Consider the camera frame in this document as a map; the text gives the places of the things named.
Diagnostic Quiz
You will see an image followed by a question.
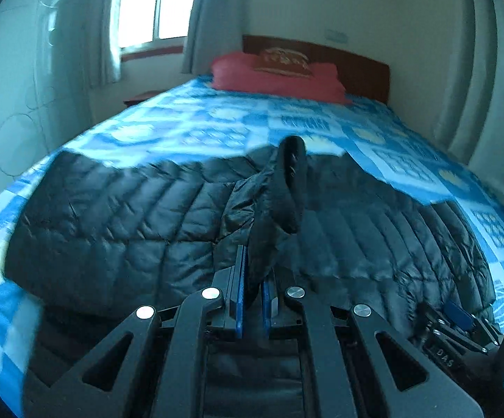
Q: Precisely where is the bed with blue patterned sheet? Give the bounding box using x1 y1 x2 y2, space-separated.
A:
0 74 504 418

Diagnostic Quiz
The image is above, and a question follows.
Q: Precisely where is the white wardrobe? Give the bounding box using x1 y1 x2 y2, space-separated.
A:
0 0 96 210

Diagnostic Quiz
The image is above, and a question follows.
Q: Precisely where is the window with red sill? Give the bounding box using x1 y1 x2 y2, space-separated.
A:
111 0 202 53

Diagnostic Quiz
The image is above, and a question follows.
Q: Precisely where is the red pillow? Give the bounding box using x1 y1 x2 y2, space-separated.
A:
210 51 352 104

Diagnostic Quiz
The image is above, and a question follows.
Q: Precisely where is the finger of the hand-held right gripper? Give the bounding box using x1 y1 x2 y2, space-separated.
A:
443 300 503 350
417 305 490 373

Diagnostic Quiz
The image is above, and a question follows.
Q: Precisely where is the brown nightstand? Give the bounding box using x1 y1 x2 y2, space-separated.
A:
123 90 162 107

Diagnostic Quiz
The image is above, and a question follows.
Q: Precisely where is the black down jacket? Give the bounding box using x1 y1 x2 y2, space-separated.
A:
3 136 503 351

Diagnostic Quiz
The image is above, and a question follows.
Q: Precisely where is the narrow pale window curtain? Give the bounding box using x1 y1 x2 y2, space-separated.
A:
88 0 124 88

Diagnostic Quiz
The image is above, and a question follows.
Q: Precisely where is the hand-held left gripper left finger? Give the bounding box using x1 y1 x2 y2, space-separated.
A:
23 245 249 418

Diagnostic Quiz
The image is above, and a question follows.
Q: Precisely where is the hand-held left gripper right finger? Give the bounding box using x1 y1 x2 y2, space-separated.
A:
261 269 484 418

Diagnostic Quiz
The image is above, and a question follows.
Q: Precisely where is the wide pale window curtain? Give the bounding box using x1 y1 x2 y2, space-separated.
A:
180 0 244 77

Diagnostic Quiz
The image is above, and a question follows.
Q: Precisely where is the dark red embroidered cushion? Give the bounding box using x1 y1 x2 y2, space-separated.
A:
252 47 313 78

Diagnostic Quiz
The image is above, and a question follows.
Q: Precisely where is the brown wooden headboard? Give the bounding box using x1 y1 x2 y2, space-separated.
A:
242 34 391 105

